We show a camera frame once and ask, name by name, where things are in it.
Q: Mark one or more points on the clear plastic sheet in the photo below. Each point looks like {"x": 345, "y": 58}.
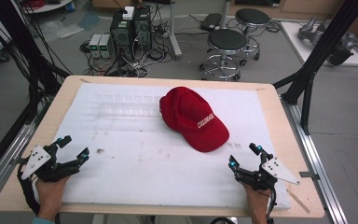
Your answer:
{"x": 65, "y": 28}

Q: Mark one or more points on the person's left hand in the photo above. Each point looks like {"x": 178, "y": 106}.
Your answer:
{"x": 51, "y": 196}

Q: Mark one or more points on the white floor platform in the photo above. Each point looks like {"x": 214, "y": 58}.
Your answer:
{"x": 295, "y": 40}

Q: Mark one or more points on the white box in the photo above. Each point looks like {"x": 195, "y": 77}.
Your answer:
{"x": 128, "y": 13}

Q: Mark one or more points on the aluminium rail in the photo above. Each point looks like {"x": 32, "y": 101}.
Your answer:
{"x": 320, "y": 161}
{"x": 3, "y": 161}

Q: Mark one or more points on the black metal frame strut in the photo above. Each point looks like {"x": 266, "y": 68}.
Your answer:
{"x": 320, "y": 53}

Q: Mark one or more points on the grey metal pole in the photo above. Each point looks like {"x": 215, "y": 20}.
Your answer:
{"x": 225, "y": 14}

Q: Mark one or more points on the grey power supply unit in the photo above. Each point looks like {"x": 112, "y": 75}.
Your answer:
{"x": 94, "y": 45}
{"x": 105, "y": 46}

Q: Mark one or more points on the grey metal bracket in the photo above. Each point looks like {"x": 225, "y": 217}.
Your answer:
{"x": 309, "y": 175}

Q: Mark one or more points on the round white table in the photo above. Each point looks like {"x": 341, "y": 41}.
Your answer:
{"x": 48, "y": 6}

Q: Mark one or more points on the white foam mat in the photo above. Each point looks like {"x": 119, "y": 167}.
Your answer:
{"x": 136, "y": 161}

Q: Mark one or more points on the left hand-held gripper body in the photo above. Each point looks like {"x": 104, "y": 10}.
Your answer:
{"x": 48, "y": 169}

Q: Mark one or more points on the black round stool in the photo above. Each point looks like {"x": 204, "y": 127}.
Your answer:
{"x": 252, "y": 17}
{"x": 227, "y": 40}

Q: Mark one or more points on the black computer tower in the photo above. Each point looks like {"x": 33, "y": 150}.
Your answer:
{"x": 121, "y": 34}
{"x": 142, "y": 28}

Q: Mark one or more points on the red baseball cap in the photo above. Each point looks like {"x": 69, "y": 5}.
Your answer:
{"x": 189, "y": 115}

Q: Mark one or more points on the thin wooden stick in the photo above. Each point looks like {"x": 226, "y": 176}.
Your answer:
{"x": 298, "y": 200}

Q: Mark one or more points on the person's right hand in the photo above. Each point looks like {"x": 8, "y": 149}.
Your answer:
{"x": 256, "y": 200}

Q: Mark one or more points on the grey metal stand leg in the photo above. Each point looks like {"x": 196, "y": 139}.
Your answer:
{"x": 174, "y": 34}

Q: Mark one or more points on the black flat case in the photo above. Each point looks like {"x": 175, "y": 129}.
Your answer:
{"x": 210, "y": 21}

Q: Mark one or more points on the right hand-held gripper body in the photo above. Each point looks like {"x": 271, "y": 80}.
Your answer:
{"x": 261, "y": 179}

